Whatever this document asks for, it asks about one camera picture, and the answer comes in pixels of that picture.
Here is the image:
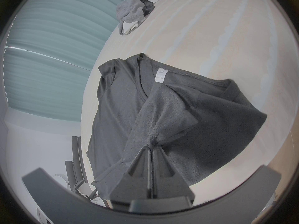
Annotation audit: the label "white garment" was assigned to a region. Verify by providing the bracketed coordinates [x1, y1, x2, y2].
[121, 21, 139, 35]

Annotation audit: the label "bed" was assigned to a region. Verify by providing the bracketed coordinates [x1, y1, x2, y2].
[79, 0, 297, 207]

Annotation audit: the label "black T-shirt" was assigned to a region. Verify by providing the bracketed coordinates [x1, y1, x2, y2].
[85, 53, 268, 199]

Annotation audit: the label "grey garment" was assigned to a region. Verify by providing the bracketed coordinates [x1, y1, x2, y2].
[116, 0, 146, 35]

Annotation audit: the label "round white mirror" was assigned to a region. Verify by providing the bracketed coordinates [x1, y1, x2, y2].
[52, 174, 69, 184]

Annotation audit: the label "blue-green curtain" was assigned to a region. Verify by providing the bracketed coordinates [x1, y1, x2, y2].
[3, 47, 94, 122]
[7, 0, 136, 70]

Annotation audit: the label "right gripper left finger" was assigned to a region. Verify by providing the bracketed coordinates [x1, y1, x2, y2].
[110, 147, 153, 204]

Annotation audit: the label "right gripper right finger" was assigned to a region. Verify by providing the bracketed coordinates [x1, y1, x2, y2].
[152, 147, 195, 204]

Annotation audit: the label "black shiny garment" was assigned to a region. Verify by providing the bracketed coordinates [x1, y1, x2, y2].
[135, 0, 155, 17]

